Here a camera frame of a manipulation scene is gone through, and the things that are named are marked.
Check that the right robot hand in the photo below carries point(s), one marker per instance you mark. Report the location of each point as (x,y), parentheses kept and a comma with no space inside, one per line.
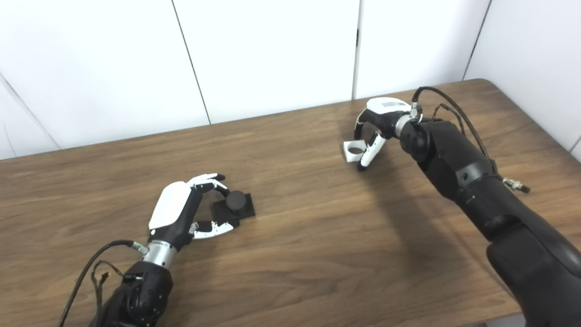
(383,113)

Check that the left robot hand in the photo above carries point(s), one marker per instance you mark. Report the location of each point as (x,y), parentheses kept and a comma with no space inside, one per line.
(170,211)

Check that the white square piece with hole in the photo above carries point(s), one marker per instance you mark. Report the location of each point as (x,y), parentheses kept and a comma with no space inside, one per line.
(350,156)

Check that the black peg with square base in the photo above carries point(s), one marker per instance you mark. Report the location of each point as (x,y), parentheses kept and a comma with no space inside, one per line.
(236,202)

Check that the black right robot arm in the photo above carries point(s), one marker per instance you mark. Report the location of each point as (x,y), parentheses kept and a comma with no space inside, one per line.
(490,195)

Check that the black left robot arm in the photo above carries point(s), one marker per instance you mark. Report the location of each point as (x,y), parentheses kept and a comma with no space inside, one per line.
(136,290)

